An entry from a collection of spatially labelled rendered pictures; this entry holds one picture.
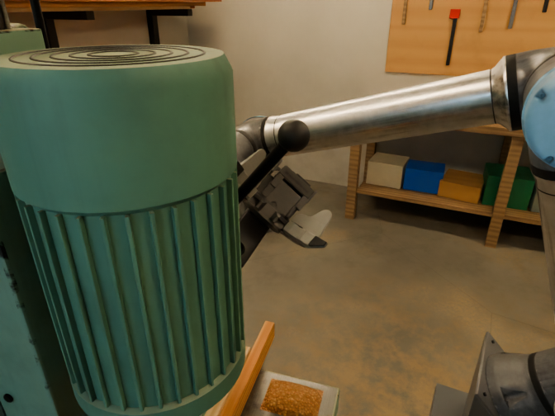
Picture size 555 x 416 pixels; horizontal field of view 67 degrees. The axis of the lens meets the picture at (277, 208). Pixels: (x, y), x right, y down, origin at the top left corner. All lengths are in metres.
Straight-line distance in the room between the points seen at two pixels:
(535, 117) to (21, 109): 0.50
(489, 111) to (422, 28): 2.83
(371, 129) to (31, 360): 0.60
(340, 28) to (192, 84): 3.43
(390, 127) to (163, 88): 0.54
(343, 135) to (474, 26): 2.78
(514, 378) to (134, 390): 0.85
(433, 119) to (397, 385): 1.54
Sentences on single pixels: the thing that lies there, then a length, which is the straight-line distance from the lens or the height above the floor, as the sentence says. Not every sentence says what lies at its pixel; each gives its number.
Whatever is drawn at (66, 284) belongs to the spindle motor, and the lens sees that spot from 0.35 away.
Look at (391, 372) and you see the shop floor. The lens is 2.15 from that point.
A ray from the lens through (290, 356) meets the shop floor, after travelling 2.15.
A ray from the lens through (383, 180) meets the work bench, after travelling 3.35.
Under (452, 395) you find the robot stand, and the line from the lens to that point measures 1.37.
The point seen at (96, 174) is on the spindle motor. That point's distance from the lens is 0.28.
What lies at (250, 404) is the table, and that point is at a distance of 0.82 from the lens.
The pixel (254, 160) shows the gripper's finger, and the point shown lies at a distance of 0.55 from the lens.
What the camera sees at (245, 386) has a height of 0.94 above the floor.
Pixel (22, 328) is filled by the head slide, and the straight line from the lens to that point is 0.45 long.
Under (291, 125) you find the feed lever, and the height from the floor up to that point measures 1.43.
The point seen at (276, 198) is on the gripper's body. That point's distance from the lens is 0.60.
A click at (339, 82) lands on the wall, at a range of 3.74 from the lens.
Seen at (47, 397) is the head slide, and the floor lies 1.19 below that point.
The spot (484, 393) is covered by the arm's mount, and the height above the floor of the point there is 0.80.
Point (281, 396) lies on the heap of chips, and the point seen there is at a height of 0.92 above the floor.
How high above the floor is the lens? 1.54
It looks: 26 degrees down
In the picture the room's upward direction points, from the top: straight up
